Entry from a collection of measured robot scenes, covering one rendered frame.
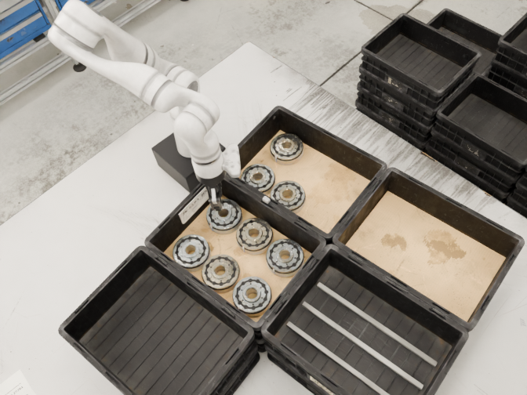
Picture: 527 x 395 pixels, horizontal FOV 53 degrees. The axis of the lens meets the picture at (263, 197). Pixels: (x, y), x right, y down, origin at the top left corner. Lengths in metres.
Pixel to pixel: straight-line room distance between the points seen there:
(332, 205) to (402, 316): 0.37
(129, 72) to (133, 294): 0.64
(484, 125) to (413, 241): 1.01
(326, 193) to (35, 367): 0.97
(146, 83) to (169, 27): 2.35
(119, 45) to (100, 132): 1.74
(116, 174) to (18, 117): 1.47
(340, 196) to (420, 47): 1.13
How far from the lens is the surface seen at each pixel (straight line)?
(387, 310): 1.43
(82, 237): 1.80
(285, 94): 2.00
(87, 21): 1.19
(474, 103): 2.50
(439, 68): 2.45
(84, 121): 3.09
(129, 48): 1.30
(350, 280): 1.45
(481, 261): 1.54
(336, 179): 1.60
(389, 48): 2.50
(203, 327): 1.43
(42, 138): 3.11
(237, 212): 1.52
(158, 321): 1.46
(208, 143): 1.17
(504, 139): 2.41
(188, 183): 1.72
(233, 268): 1.44
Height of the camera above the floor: 2.16
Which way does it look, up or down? 58 degrees down
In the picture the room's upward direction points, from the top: 7 degrees counter-clockwise
